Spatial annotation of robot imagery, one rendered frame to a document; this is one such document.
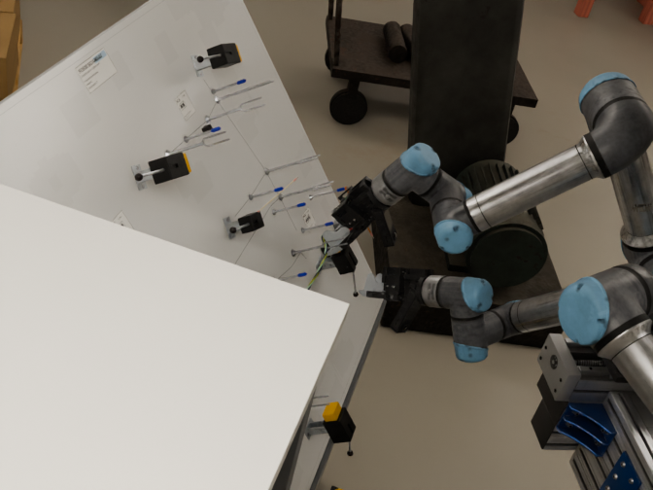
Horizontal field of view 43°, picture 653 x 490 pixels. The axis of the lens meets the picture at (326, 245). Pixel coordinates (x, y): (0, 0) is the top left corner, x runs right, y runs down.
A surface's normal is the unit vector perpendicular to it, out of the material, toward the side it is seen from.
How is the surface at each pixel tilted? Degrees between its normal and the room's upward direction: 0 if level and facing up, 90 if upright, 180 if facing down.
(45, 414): 0
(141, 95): 54
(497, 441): 0
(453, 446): 0
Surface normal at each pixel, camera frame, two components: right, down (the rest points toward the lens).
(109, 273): 0.18, -0.78
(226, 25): 0.87, -0.20
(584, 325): -0.87, 0.11
